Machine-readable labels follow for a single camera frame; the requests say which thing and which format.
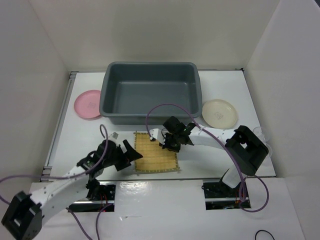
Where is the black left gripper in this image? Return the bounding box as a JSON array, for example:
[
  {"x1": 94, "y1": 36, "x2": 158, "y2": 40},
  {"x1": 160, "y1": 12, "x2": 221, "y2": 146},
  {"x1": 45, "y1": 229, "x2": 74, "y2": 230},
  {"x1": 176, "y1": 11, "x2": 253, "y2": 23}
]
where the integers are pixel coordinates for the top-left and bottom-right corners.
[{"x1": 103, "y1": 139, "x2": 143, "y2": 171}]

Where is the woven bamboo mat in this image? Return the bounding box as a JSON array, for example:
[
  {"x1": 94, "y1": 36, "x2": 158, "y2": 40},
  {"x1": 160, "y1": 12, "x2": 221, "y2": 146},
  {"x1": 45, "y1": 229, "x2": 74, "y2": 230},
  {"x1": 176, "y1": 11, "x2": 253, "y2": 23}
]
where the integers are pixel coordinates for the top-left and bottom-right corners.
[{"x1": 134, "y1": 132, "x2": 180, "y2": 174}]

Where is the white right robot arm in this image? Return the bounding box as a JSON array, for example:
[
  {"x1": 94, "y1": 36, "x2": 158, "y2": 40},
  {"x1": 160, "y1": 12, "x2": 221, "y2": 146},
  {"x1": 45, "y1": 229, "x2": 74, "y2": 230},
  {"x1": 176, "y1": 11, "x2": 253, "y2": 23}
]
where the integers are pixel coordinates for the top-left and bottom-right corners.
[{"x1": 150, "y1": 116, "x2": 270, "y2": 197}]

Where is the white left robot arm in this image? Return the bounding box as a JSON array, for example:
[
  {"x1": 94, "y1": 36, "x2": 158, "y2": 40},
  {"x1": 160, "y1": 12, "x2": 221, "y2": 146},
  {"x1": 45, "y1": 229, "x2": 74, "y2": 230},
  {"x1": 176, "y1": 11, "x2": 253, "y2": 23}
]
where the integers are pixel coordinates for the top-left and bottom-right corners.
[{"x1": 1, "y1": 140, "x2": 143, "y2": 240}]

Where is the grey plastic bin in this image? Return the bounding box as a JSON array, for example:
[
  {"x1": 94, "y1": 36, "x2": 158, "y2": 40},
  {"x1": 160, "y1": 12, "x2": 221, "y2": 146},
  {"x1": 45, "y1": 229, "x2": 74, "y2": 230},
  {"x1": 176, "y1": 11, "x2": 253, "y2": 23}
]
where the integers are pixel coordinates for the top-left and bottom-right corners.
[{"x1": 99, "y1": 61, "x2": 203, "y2": 125}]

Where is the cream plate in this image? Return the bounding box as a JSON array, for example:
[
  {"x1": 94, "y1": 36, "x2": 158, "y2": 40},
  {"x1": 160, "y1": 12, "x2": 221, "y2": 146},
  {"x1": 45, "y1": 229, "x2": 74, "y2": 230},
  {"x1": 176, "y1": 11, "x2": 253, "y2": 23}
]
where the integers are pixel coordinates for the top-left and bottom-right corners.
[{"x1": 202, "y1": 99, "x2": 238, "y2": 129}]

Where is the pink plate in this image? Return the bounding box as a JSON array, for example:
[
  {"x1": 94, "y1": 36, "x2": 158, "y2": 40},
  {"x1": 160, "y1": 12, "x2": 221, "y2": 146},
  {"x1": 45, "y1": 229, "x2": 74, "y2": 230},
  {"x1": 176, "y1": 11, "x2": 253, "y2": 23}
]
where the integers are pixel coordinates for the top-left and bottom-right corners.
[{"x1": 73, "y1": 90, "x2": 101, "y2": 120}]

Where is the clear plastic cup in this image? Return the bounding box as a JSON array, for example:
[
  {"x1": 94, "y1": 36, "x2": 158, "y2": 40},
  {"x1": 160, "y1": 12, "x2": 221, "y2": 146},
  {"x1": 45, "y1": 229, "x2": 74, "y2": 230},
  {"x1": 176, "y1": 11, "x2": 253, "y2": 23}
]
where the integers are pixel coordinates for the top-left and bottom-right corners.
[
  {"x1": 264, "y1": 143, "x2": 273, "y2": 158},
  {"x1": 252, "y1": 126, "x2": 266, "y2": 142}
]

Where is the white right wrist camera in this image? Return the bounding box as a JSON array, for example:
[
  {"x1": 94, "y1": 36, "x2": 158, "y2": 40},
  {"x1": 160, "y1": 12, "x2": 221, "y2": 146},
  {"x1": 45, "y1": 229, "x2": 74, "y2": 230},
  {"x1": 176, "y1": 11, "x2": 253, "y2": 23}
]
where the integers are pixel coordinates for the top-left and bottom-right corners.
[{"x1": 149, "y1": 128, "x2": 165, "y2": 145}]

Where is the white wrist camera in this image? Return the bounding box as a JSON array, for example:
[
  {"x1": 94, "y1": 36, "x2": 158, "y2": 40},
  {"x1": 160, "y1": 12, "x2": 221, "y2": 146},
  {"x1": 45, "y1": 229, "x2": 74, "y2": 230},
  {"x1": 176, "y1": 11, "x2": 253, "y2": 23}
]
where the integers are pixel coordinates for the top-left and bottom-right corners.
[
  {"x1": 149, "y1": 128, "x2": 165, "y2": 145},
  {"x1": 108, "y1": 132, "x2": 119, "y2": 143}
]

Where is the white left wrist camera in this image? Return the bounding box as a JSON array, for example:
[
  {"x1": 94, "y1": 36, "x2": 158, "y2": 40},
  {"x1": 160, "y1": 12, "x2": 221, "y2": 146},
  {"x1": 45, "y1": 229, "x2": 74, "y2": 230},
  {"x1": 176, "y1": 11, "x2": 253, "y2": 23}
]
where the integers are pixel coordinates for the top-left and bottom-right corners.
[{"x1": 108, "y1": 132, "x2": 119, "y2": 143}]

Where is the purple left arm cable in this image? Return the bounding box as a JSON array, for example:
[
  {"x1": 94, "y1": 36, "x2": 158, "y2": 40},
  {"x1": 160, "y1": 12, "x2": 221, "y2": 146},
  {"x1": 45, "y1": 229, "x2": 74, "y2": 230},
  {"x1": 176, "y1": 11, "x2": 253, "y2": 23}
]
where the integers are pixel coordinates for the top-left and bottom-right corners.
[{"x1": 0, "y1": 124, "x2": 111, "y2": 240}]

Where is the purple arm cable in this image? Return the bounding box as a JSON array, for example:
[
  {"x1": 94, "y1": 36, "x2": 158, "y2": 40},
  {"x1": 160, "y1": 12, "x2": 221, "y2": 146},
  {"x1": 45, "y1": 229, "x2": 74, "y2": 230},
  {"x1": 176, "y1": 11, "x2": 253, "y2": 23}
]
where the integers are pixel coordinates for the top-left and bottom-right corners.
[
  {"x1": 146, "y1": 103, "x2": 270, "y2": 213},
  {"x1": 0, "y1": 124, "x2": 111, "y2": 240}
]

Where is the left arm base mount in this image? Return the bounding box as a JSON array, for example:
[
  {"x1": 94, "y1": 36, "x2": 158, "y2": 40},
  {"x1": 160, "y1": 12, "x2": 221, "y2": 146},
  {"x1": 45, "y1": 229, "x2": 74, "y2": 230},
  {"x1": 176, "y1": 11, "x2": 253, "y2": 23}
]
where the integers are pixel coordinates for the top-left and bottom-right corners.
[{"x1": 68, "y1": 181, "x2": 116, "y2": 213}]

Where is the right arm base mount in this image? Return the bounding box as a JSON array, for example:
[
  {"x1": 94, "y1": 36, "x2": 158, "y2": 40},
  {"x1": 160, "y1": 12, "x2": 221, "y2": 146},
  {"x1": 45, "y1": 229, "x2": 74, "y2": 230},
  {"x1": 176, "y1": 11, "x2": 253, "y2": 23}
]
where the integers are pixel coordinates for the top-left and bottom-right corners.
[{"x1": 201, "y1": 180, "x2": 251, "y2": 211}]

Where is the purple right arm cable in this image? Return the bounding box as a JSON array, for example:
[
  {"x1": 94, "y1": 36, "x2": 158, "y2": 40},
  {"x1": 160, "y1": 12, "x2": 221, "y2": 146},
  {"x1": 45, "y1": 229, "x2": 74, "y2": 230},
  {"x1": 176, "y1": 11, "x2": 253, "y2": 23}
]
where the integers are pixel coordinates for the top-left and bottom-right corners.
[{"x1": 146, "y1": 103, "x2": 270, "y2": 213}]

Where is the black cable loop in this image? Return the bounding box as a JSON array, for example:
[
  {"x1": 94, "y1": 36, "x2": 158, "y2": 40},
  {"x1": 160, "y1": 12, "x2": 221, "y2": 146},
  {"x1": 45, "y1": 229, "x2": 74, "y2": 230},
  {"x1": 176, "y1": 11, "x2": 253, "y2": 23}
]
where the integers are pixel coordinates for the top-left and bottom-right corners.
[{"x1": 254, "y1": 229, "x2": 276, "y2": 240}]

